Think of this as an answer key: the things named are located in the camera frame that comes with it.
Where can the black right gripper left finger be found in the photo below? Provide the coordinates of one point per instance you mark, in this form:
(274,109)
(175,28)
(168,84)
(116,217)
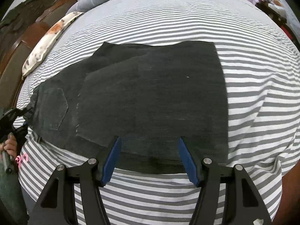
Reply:
(56,203)

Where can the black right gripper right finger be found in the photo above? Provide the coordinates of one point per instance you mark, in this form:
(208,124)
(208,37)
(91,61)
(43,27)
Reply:
(243,203)

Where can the dark grey denim pant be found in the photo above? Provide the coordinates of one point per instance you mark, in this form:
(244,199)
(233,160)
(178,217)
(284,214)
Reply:
(149,96)

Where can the person's left hand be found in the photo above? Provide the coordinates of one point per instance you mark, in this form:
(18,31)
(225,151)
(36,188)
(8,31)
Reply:
(10,146)

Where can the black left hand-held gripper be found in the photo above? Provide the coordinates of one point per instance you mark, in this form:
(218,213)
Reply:
(8,117)

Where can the grey white striped bedsheet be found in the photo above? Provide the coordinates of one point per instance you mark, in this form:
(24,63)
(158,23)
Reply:
(261,67)

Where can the floral white orange pillow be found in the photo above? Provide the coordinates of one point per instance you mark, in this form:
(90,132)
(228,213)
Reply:
(44,46)

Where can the dark wooden headboard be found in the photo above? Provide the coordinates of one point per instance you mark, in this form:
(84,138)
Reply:
(21,30)

